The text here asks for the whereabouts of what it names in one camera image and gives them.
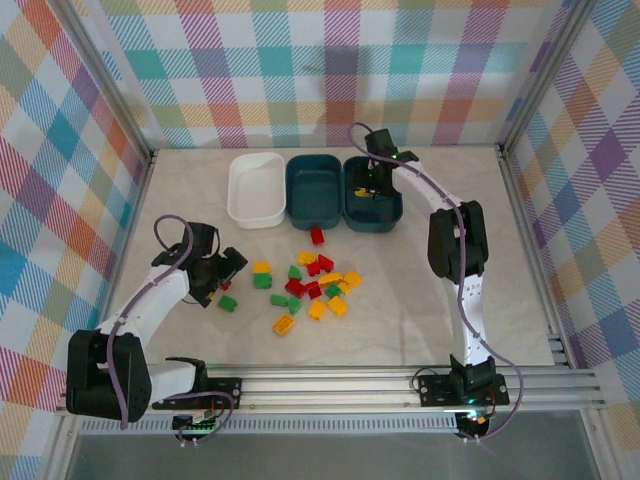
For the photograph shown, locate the dark teal plastic container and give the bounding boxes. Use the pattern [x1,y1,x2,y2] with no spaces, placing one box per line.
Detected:
[284,153,345,232]
[342,154,405,235]

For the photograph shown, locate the white plastic container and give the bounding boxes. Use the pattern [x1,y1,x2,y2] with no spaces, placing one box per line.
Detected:
[227,151,287,230]

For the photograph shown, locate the aluminium side rail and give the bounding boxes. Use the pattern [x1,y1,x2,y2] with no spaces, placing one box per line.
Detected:
[497,144,574,370]
[99,149,157,331]

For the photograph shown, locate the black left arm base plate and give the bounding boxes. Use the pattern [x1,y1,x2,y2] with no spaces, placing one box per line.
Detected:
[198,376,244,412]

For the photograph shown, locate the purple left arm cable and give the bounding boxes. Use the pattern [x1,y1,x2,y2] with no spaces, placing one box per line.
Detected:
[105,214,237,447]

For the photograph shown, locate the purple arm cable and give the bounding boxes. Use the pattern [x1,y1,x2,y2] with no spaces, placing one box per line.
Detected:
[105,214,237,447]
[348,122,525,446]

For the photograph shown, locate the wide aluminium base rail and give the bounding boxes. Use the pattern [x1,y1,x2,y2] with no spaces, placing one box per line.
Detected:
[54,363,609,417]

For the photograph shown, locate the grey slotted cable duct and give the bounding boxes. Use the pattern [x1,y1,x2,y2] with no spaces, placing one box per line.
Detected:
[79,417,464,437]

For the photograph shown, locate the aluminium frame post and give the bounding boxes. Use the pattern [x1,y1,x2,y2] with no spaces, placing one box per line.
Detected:
[58,0,156,164]
[497,0,609,156]

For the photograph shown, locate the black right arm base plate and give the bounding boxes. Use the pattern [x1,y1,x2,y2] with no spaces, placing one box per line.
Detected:
[417,372,511,409]

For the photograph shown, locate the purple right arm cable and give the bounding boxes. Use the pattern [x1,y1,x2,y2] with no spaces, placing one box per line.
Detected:
[348,122,525,446]

